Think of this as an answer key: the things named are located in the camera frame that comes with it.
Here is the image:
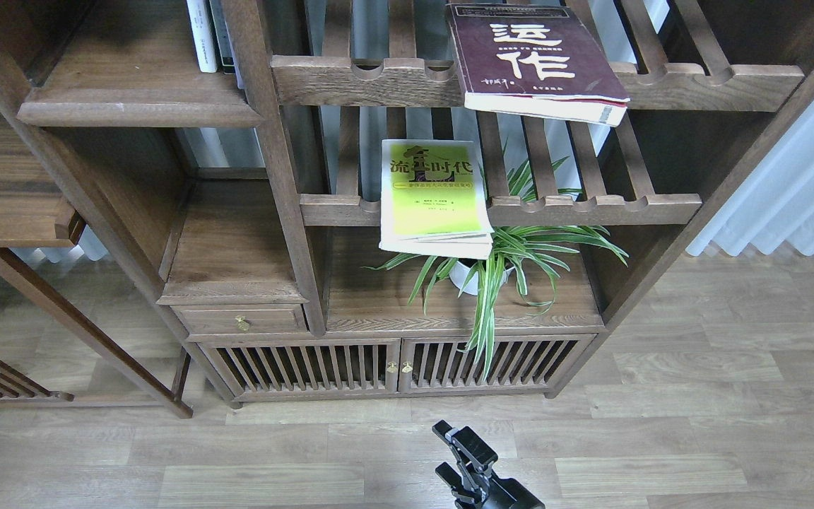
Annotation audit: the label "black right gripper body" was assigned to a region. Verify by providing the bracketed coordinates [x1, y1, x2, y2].
[435, 428, 545, 508]

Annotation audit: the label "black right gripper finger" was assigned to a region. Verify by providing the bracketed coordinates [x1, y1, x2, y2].
[432, 420, 461, 452]

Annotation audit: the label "white plant pot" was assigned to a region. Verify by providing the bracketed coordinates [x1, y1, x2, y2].
[449, 259, 516, 299]

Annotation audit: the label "green spider plant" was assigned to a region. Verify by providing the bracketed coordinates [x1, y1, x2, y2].
[365, 152, 630, 385]

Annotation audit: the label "brass drawer knob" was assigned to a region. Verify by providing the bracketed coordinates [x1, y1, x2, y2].
[235, 315, 251, 332]

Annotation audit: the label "yellow-green book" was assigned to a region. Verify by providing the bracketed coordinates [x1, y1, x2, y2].
[379, 139, 493, 259]

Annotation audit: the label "dark wooden bookshelf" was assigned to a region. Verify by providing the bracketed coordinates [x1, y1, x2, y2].
[0, 1, 814, 405]

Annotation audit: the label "maroon book white characters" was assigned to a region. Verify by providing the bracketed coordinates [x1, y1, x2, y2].
[446, 3, 630, 128]

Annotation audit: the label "pale purple upright book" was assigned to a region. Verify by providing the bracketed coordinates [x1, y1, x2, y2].
[224, 13, 245, 90]

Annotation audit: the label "white curtain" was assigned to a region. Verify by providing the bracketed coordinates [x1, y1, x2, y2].
[687, 100, 814, 257]

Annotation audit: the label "white upright book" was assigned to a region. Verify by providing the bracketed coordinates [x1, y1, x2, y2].
[187, 0, 219, 72]

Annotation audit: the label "dark upright book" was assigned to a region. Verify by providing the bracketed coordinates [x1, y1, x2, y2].
[209, 0, 235, 74]

